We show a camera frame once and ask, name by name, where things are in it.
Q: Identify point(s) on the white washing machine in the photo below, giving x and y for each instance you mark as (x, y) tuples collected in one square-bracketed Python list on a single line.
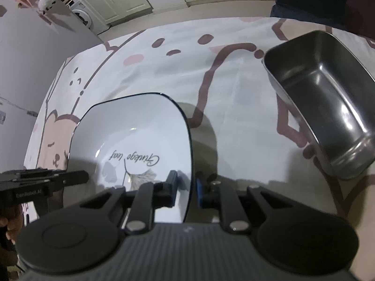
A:
[(85, 17)]

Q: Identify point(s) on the white plush toy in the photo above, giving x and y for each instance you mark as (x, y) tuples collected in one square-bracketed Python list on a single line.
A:
[(46, 4)]

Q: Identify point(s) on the person's left hand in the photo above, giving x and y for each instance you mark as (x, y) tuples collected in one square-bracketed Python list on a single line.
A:
[(11, 225)]

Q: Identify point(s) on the dark blue storage box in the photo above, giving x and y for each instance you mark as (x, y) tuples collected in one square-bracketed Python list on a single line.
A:
[(316, 0)]

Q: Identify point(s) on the stainless steel rectangular tray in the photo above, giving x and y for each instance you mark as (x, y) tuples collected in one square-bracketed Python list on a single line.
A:
[(322, 93)]

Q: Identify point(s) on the grey printed cloth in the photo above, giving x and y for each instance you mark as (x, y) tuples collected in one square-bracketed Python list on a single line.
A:
[(35, 58)]

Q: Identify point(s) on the white square plate dark rim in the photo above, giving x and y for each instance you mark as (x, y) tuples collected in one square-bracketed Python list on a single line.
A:
[(131, 140)]

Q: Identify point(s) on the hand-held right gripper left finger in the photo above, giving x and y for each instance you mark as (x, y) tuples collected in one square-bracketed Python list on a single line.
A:
[(172, 186)]

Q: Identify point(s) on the cartoon bear printed tablecloth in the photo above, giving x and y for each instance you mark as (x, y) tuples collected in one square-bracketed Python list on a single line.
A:
[(234, 79)]

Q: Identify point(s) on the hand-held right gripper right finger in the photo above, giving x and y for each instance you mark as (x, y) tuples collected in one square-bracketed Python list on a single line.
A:
[(199, 194)]

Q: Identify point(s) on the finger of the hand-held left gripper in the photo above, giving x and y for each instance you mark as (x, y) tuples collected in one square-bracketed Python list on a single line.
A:
[(73, 178)]

